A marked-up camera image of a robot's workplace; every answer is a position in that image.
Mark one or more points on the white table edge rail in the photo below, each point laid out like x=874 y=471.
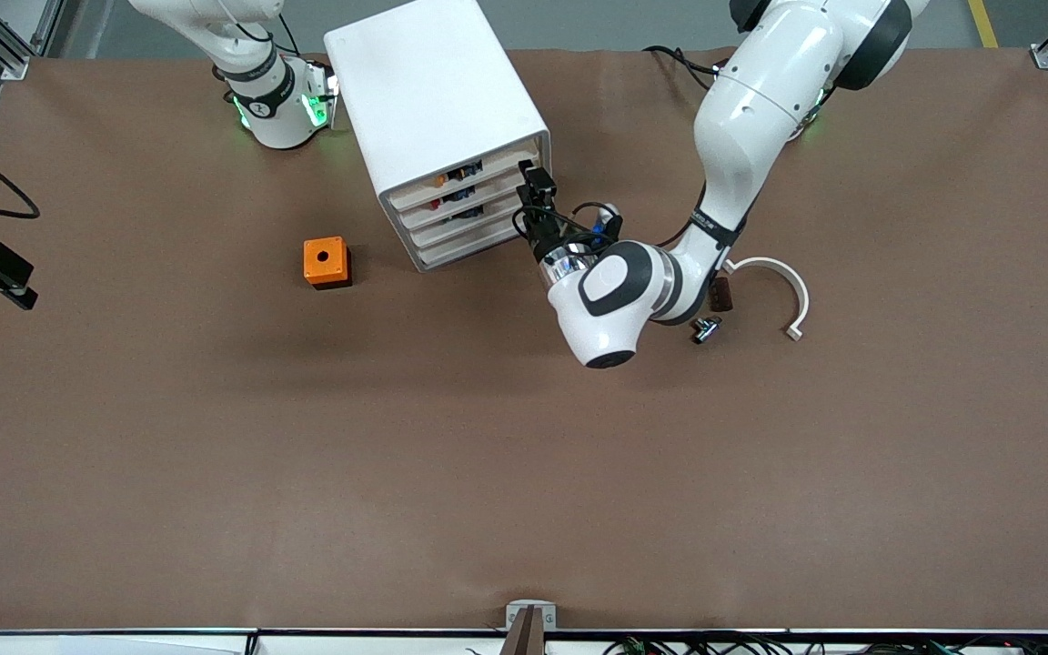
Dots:
x=124 y=644

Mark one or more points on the orange box with hole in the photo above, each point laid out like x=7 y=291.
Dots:
x=324 y=259

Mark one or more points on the grey metal table bracket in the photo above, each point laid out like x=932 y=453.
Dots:
x=515 y=611

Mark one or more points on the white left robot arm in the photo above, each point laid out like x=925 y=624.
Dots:
x=751 y=109

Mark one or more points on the red push button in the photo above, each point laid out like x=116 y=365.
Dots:
x=451 y=196

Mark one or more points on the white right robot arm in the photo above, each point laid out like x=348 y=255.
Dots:
x=274 y=114

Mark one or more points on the orange push button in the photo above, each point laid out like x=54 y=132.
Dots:
x=440 y=181

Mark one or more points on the silver key switch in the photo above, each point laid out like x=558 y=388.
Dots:
x=706 y=330

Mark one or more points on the black switch part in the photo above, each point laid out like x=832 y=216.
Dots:
x=469 y=214

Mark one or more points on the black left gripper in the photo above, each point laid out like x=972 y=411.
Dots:
x=543 y=240

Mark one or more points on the brown terminal block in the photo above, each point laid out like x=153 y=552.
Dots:
x=722 y=298

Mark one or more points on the white curved bracket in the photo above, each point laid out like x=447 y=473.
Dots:
x=797 y=291

